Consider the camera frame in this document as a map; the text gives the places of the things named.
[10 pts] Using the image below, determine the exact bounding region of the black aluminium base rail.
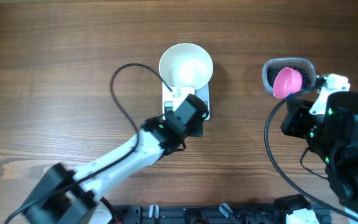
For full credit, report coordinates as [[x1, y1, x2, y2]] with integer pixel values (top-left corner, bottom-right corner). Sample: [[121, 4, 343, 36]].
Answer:
[[104, 203, 332, 224]]

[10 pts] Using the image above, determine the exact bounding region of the right black camera cable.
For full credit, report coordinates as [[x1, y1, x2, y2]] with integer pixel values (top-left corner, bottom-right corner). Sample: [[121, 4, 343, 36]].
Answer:
[[264, 85, 358, 224]]

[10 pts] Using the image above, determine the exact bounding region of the clear plastic container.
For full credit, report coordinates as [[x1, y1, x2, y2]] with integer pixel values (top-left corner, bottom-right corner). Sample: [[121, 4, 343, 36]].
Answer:
[[262, 57, 316, 95]]

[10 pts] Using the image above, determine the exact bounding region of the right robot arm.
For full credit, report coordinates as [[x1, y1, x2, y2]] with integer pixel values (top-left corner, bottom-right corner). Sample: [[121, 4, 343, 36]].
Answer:
[[281, 91, 358, 214]]

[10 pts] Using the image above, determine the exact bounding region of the left black camera cable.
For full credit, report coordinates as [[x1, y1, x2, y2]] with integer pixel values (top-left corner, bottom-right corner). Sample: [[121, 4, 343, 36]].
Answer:
[[3, 63, 173, 224]]

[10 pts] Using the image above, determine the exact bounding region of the black beans pile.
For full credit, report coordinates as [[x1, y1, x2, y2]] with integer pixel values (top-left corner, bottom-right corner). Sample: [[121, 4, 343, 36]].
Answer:
[[267, 66, 311, 89]]

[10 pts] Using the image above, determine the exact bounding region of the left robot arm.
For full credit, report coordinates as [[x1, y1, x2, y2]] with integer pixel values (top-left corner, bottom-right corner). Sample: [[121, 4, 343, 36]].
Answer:
[[23, 94, 208, 224]]

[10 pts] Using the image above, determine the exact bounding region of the white digital kitchen scale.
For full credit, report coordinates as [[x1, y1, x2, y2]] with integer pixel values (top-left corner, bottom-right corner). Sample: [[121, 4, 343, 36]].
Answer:
[[162, 84, 211, 120]]

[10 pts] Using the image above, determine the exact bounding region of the white bowl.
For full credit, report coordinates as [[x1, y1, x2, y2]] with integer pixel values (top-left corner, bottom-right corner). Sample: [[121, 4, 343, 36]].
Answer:
[[158, 43, 214, 90]]

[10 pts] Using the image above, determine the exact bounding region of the black camera cable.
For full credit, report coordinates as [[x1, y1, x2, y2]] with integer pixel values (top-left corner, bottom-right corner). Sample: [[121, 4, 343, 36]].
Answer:
[[264, 85, 358, 224], [3, 63, 173, 224]]

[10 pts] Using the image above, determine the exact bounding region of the pink scoop blue handle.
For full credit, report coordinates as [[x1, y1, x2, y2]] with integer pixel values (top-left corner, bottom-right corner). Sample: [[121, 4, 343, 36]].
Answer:
[[273, 67, 303, 99]]

